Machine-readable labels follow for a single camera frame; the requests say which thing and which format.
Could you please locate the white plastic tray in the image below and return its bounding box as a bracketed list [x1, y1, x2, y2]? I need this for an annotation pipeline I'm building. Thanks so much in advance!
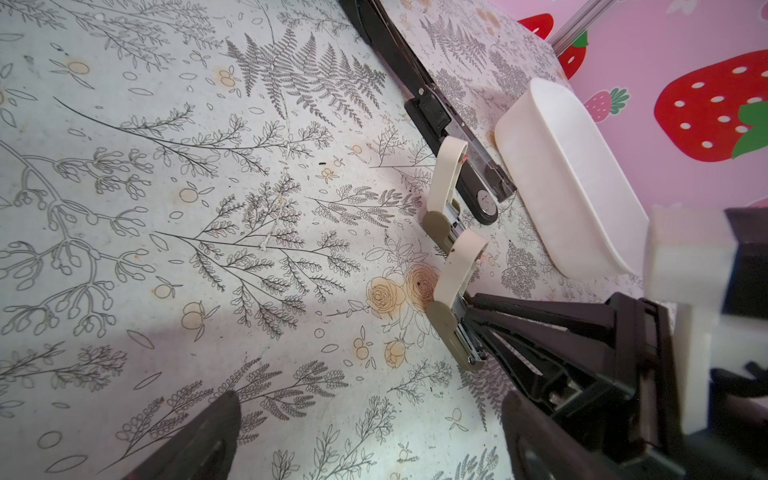
[494, 78, 649, 280]

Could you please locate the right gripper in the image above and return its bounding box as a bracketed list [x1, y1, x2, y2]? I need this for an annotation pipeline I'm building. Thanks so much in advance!
[464, 207, 767, 479]

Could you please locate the staple strip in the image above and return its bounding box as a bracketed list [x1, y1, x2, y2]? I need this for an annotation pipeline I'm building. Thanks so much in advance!
[421, 136, 468, 254]
[425, 230, 488, 371]

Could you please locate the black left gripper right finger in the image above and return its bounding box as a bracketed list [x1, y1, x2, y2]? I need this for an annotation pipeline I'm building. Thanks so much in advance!
[501, 391, 619, 479]

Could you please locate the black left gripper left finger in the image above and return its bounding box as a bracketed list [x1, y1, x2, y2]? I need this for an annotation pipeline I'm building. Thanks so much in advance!
[124, 391, 242, 480]

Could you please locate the black stapler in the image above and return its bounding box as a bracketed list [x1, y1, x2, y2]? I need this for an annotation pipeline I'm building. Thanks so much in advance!
[340, 0, 517, 225]

